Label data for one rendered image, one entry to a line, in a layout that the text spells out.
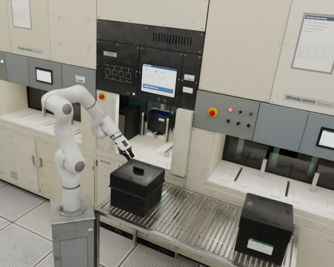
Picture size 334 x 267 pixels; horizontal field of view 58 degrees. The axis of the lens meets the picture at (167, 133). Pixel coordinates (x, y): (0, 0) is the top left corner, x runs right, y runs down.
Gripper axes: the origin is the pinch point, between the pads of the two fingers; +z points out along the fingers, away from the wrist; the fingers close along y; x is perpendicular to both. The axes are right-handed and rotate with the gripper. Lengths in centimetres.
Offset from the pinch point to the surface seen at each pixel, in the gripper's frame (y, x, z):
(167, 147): 70, 17, 12
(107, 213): -22.7, 25.6, 23.2
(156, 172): 5.7, -6.3, 19.6
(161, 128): 90, 23, -5
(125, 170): -4.9, 6.7, 6.5
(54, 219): -46, 43, 6
